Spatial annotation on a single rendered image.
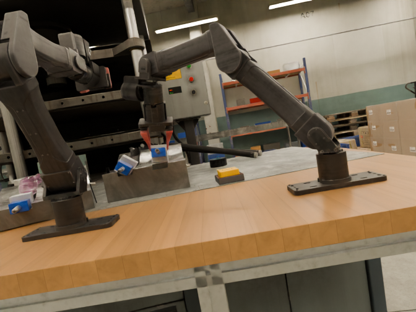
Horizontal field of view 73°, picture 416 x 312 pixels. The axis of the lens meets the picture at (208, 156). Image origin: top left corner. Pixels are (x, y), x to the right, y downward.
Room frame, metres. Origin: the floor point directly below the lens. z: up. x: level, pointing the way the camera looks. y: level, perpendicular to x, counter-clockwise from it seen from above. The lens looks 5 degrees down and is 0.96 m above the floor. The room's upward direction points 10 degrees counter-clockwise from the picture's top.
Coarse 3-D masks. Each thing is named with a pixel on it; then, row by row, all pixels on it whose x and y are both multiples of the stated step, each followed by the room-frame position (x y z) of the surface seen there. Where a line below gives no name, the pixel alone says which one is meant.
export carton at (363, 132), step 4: (360, 128) 5.48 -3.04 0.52; (364, 128) 5.35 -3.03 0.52; (360, 132) 5.49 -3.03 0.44; (364, 132) 5.34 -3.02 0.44; (368, 132) 5.19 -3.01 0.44; (360, 136) 5.50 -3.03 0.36; (364, 136) 5.34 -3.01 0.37; (368, 136) 5.19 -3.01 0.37; (360, 140) 5.51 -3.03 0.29; (364, 140) 5.35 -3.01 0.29; (368, 140) 5.20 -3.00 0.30; (360, 144) 5.55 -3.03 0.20; (364, 144) 5.38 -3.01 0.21; (368, 144) 5.22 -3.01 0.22; (368, 148) 5.27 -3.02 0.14
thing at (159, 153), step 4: (164, 144) 0.89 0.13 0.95; (152, 148) 0.85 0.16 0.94; (156, 148) 0.85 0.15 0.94; (160, 148) 0.85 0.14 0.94; (164, 148) 0.85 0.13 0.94; (152, 152) 0.84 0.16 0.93; (156, 152) 0.79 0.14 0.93; (160, 152) 0.85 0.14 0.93; (164, 152) 0.85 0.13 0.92; (152, 156) 0.84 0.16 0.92; (156, 156) 0.84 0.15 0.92; (160, 156) 0.85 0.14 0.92; (164, 156) 0.85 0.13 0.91; (152, 160) 0.88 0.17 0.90; (156, 160) 0.88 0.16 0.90; (160, 160) 0.88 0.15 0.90; (164, 160) 0.88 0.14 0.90
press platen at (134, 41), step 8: (128, 40) 1.59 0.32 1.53; (136, 40) 1.59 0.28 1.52; (112, 48) 1.69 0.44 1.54; (120, 48) 1.64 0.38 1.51; (128, 48) 1.60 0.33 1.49; (136, 48) 1.60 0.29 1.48; (144, 48) 1.66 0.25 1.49; (96, 56) 1.68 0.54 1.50; (104, 56) 1.69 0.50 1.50; (112, 56) 1.69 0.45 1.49; (120, 56) 1.71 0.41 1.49; (128, 56) 1.74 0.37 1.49; (104, 64) 1.81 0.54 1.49; (112, 64) 1.84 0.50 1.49; (120, 64) 1.87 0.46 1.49; (128, 64) 1.91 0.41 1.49; (40, 72) 1.75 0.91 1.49; (112, 72) 2.03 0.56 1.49; (120, 72) 2.07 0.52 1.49; (128, 72) 2.11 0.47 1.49; (40, 80) 1.92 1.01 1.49; (72, 80) 2.06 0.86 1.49; (112, 80) 2.27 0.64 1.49; (120, 80) 2.32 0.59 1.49; (40, 88) 2.11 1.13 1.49; (48, 88) 2.15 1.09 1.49; (56, 88) 2.20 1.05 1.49; (64, 88) 2.24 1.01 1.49; (72, 88) 2.29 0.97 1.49
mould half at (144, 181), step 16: (176, 144) 1.20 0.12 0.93; (144, 160) 1.11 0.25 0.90; (176, 160) 0.90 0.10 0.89; (112, 176) 0.86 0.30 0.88; (128, 176) 0.87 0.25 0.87; (144, 176) 0.87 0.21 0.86; (160, 176) 0.88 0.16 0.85; (176, 176) 0.88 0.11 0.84; (112, 192) 0.86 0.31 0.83; (128, 192) 0.87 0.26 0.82; (144, 192) 0.87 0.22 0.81; (160, 192) 0.88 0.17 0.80
